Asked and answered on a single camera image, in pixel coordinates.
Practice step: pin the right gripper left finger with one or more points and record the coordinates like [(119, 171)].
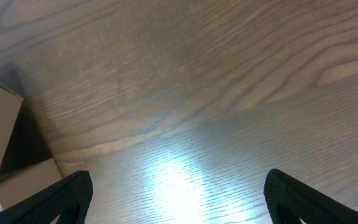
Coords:
[(66, 201)]

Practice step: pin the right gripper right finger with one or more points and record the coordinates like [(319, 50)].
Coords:
[(291, 201)]

